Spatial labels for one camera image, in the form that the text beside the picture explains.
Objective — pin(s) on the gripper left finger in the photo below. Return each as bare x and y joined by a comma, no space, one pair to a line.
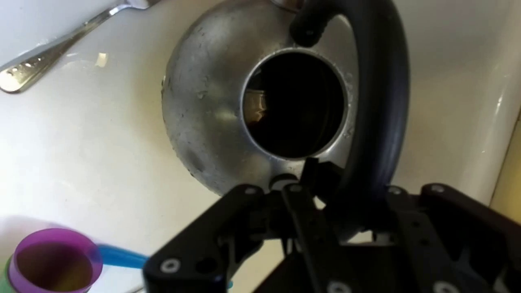
195,248

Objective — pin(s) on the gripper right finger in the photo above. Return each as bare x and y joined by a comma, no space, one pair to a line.
468,228

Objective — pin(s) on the white sink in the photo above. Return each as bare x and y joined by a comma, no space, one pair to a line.
81,162

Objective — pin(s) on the silver metal spoon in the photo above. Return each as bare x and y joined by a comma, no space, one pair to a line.
44,57

